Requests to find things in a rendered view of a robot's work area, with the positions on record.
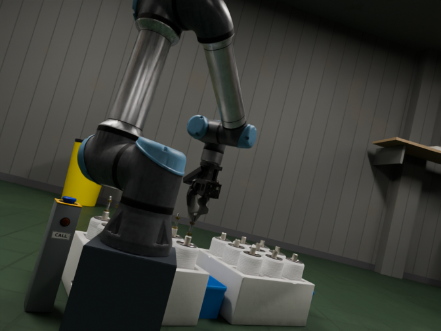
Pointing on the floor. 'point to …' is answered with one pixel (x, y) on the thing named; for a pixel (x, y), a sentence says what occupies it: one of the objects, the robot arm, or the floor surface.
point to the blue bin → (212, 299)
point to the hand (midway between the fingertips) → (192, 217)
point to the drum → (79, 182)
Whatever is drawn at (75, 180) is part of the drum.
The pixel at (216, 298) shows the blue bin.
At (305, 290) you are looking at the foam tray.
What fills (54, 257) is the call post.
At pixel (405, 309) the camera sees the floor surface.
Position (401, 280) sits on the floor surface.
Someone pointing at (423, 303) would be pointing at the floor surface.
